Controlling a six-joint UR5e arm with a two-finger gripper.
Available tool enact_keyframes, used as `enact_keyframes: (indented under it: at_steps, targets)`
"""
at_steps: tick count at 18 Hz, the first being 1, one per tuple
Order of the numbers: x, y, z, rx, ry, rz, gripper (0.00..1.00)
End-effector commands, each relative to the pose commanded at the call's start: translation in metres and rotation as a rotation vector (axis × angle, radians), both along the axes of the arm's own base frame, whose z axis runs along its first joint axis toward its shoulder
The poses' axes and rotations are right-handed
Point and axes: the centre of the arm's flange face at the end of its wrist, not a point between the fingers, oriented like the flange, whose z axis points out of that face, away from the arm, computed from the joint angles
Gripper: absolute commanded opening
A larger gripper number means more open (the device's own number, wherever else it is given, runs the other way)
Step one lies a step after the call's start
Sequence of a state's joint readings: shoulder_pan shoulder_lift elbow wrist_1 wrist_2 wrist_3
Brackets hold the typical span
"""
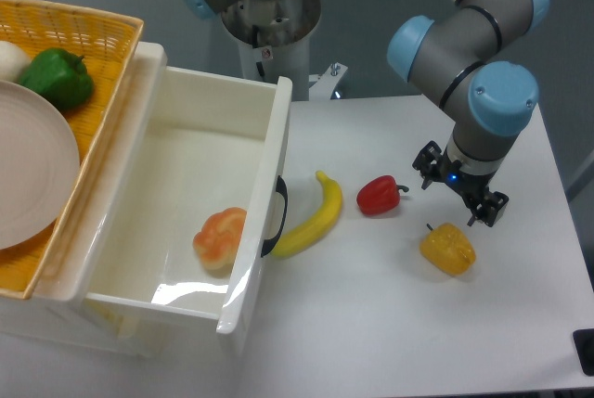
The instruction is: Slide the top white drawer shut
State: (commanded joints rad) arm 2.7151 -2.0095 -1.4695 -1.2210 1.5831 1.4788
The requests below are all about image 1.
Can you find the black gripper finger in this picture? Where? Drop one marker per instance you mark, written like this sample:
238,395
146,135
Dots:
486,207
430,163

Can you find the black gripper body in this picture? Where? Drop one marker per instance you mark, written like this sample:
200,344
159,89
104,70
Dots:
468,178

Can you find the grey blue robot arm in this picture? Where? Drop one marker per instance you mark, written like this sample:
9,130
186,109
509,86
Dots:
452,62

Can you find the white top drawer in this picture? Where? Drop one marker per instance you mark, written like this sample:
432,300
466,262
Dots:
212,142

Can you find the white drawer cabinet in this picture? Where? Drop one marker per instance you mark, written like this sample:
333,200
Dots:
59,309

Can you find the yellow bell pepper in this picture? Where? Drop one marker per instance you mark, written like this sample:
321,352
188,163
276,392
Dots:
448,249

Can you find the red bell pepper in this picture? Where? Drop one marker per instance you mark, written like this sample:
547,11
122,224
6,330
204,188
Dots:
380,195

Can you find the yellow banana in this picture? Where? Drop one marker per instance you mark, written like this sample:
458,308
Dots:
318,225

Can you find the black object at edge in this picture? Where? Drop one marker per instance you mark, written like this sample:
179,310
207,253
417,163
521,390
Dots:
584,344

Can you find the orange peach toy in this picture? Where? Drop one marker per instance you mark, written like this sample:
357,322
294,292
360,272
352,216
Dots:
217,243

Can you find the green bell pepper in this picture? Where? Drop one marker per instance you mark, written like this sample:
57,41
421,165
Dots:
60,77

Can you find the pink plate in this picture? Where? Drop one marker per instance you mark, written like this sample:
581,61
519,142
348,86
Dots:
39,164

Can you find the white round vegetable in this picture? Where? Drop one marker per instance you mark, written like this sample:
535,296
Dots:
13,61

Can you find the black drawer handle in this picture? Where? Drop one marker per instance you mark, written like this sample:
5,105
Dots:
279,216

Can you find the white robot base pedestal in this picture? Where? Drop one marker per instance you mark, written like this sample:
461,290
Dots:
273,39

